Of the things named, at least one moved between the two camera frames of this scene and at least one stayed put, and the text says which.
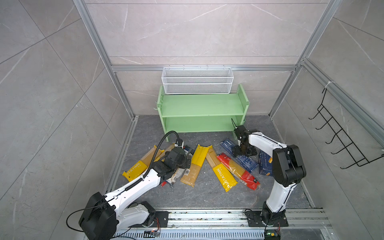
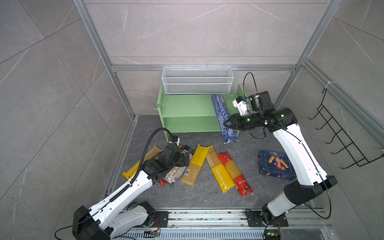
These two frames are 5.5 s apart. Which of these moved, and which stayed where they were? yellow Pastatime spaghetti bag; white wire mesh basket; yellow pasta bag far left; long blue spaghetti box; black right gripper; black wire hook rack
Moved: long blue spaghetti box; black right gripper
Stayed: yellow Pastatime spaghetti bag; yellow pasta bag far left; black wire hook rack; white wire mesh basket
